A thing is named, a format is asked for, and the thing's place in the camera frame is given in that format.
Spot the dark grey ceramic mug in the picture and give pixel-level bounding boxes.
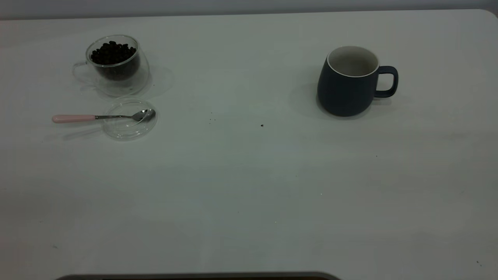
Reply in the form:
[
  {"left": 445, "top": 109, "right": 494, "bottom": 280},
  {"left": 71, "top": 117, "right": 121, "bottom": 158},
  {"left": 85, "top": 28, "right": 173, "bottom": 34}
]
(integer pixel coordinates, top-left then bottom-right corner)
[{"left": 317, "top": 45, "right": 399, "bottom": 117}]

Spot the pink handled metal spoon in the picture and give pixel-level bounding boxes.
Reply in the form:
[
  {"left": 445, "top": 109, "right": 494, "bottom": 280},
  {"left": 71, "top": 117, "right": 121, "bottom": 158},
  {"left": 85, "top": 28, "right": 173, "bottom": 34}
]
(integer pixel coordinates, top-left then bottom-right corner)
[{"left": 52, "top": 109, "right": 156, "bottom": 124}]

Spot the clear round glass lid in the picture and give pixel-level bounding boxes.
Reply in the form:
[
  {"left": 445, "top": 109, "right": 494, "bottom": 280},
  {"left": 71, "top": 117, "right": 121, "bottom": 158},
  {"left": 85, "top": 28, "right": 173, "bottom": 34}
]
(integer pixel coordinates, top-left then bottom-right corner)
[{"left": 102, "top": 96, "right": 158, "bottom": 140}]

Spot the dark coffee bean pile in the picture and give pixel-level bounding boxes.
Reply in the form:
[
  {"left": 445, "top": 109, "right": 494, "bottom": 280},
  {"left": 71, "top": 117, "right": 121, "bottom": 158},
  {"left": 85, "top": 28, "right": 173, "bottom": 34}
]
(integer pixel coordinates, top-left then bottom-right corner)
[{"left": 90, "top": 40, "right": 140, "bottom": 81}]

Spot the clear glass handled cup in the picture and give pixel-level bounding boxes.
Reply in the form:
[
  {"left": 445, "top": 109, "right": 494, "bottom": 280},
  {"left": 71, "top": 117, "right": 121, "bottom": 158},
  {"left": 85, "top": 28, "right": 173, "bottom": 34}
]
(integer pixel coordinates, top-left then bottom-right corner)
[{"left": 72, "top": 34, "right": 150, "bottom": 97}]

